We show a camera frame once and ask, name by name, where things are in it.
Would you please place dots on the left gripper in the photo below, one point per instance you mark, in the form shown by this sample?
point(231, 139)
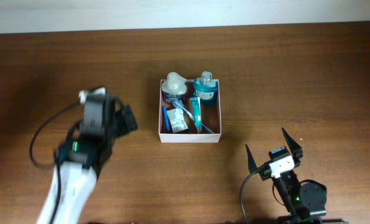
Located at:
point(121, 121)

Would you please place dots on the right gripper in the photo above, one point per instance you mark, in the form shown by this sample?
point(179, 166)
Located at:
point(296, 150)

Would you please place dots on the blue disposable razor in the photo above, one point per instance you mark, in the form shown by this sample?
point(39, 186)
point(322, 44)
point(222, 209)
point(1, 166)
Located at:
point(166, 119)

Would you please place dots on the green white packet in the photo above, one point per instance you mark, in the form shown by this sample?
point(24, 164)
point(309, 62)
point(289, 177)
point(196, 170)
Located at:
point(177, 120)

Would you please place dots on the blue white toothbrush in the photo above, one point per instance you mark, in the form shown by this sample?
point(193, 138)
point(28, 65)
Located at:
point(178, 104)

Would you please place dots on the clear cap deodorant bottle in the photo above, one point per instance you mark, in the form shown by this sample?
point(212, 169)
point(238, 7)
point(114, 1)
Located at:
point(174, 88)

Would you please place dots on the green toothpaste tube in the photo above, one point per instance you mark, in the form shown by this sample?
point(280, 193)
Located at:
point(195, 101)

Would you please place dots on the blue mouthwash bottle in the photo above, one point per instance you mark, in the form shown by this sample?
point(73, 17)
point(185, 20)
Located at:
point(206, 88)

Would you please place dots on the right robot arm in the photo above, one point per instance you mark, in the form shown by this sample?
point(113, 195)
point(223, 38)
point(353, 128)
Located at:
point(304, 200)

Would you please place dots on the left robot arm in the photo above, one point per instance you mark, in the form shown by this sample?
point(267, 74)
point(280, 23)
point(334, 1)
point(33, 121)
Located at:
point(79, 159)

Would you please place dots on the white cardboard box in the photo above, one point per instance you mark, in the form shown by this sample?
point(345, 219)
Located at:
point(211, 116)

